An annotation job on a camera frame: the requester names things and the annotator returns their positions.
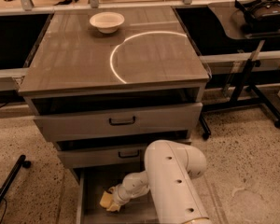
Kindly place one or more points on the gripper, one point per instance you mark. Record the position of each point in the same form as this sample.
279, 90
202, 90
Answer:
118, 196

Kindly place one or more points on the dark side table on stand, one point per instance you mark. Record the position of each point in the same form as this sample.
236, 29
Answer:
245, 92

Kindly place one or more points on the grey drawer cabinet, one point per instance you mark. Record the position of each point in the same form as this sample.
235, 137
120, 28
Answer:
149, 61

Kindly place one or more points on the black VR headset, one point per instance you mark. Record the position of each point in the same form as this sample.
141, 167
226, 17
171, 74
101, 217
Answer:
261, 15

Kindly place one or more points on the grey top drawer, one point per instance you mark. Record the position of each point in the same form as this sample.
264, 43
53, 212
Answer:
119, 122

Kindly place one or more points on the black stand leg left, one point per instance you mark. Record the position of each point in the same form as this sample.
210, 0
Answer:
20, 163

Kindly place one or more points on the white bowl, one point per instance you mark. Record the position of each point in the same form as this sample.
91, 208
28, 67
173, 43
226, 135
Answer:
107, 22

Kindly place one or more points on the grey drawer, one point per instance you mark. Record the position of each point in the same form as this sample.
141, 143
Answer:
95, 181
119, 122
99, 156

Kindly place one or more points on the grey bottom drawer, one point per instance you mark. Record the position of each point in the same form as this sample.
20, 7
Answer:
95, 181

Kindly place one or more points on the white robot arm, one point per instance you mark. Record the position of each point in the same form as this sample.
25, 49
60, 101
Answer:
169, 169

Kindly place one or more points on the yellow sponge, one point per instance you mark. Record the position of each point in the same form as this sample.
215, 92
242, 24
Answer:
106, 200

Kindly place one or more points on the grey middle drawer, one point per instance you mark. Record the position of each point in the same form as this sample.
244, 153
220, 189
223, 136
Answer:
99, 156

